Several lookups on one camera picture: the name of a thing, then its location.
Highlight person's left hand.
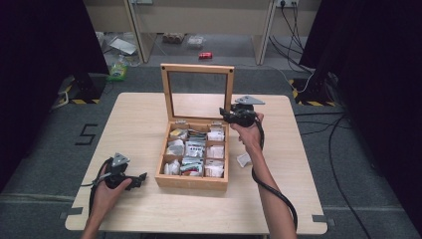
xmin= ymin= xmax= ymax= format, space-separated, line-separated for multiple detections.
xmin=89 ymin=164 xmax=133 ymax=222

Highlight wooden box with glass lid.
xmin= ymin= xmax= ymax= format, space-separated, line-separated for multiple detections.
xmin=154 ymin=63 xmax=236 ymax=192

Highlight black floor cables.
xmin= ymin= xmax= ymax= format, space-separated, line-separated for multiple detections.
xmin=294 ymin=112 xmax=373 ymax=239

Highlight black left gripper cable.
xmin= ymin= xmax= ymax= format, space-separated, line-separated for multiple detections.
xmin=80 ymin=156 xmax=114 ymax=219

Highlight person's right hand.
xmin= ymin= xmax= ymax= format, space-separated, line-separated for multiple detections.
xmin=229 ymin=112 xmax=266 ymax=155

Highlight white wall socket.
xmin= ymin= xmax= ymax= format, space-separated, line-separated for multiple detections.
xmin=275 ymin=0 xmax=300 ymax=9

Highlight single white tea bag sachet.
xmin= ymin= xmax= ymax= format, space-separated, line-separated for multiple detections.
xmin=236 ymin=151 xmax=253 ymax=168

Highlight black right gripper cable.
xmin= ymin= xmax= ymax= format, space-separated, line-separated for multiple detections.
xmin=250 ymin=119 xmax=299 ymax=231

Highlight assortment of tea bag packets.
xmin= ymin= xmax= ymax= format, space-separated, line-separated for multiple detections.
xmin=163 ymin=124 xmax=226 ymax=178

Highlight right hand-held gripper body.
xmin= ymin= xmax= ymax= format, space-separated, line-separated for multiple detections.
xmin=231 ymin=95 xmax=267 ymax=128

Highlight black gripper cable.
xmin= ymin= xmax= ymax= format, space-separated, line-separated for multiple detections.
xmin=80 ymin=156 xmax=114 ymax=219
xmin=250 ymin=119 xmax=299 ymax=231

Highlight stand base with hazard tape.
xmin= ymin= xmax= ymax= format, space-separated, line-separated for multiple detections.
xmin=51 ymin=73 xmax=107 ymax=111
xmin=288 ymin=73 xmax=336 ymax=108

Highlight clear plastic container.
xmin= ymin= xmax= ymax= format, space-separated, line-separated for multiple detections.
xmin=186 ymin=34 xmax=207 ymax=50

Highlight white cable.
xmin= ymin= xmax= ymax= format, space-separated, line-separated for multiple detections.
xmin=265 ymin=64 xmax=316 ymax=95

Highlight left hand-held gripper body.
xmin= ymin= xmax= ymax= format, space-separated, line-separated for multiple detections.
xmin=103 ymin=152 xmax=134 ymax=189

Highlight brown cardboard tray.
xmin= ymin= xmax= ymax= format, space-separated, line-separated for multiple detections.
xmin=161 ymin=32 xmax=186 ymax=45

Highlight black cable bundle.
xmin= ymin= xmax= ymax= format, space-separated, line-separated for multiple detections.
xmin=268 ymin=3 xmax=315 ymax=75

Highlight green packet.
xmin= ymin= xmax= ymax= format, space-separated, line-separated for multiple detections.
xmin=106 ymin=61 xmax=129 ymax=83

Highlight black curtain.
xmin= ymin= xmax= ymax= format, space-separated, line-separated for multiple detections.
xmin=0 ymin=0 xmax=109 ymax=193
xmin=299 ymin=0 xmax=422 ymax=230

